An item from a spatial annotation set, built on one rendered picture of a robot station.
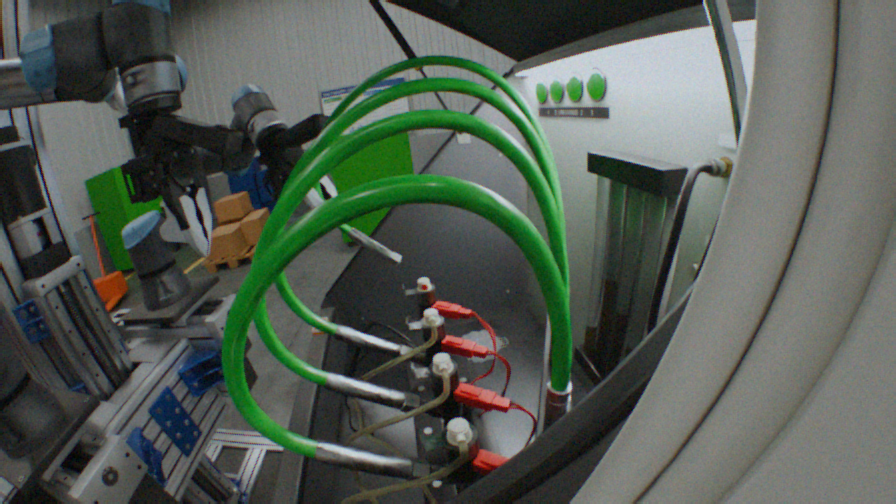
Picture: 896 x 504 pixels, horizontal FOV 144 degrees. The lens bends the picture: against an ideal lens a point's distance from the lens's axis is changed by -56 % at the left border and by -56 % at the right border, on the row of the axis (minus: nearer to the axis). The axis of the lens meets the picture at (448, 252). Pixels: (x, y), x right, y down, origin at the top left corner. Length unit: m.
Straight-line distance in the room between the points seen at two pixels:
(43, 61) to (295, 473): 0.60
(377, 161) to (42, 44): 3.43
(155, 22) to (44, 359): 0.76
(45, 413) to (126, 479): 0.19
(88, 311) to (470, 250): 0.95
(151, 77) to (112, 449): 0.57
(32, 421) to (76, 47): 0.58
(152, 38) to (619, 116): 0.58
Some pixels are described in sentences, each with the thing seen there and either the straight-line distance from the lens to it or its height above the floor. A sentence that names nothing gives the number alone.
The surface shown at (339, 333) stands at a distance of 0.38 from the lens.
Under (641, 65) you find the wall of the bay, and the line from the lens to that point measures 0.44.
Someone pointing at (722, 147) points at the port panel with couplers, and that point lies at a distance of 0.35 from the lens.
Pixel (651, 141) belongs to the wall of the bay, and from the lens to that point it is 0.42.
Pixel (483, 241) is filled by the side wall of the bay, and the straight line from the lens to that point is 0.78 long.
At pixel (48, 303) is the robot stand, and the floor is 1.20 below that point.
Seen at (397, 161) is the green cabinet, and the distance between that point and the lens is 3.70.
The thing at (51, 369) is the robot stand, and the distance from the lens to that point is 1.01.
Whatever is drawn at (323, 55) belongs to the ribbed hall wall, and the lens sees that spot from 7.32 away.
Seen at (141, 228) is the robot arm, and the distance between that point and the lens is 0.96.
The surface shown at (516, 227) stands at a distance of 0.17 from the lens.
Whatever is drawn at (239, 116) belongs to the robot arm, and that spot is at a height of 1.42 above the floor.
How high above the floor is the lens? 1.35
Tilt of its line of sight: 24 degrees down
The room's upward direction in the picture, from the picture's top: 7 degrees counter-clockwise
